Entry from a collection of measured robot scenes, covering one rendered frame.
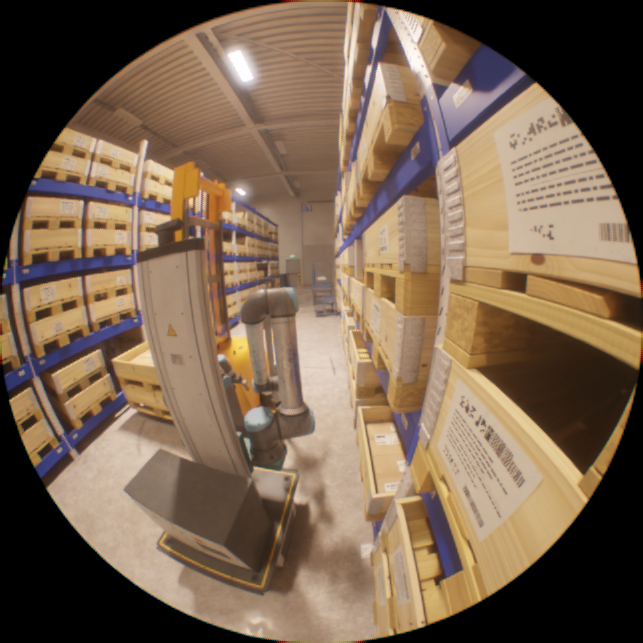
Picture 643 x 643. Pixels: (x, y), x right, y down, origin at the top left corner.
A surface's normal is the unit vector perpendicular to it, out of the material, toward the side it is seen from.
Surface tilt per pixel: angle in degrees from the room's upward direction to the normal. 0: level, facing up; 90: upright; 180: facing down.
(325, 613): 0
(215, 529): 0
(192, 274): 90
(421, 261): 90
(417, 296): 90
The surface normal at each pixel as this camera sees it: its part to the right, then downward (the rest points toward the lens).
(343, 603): -0.03, -0.97
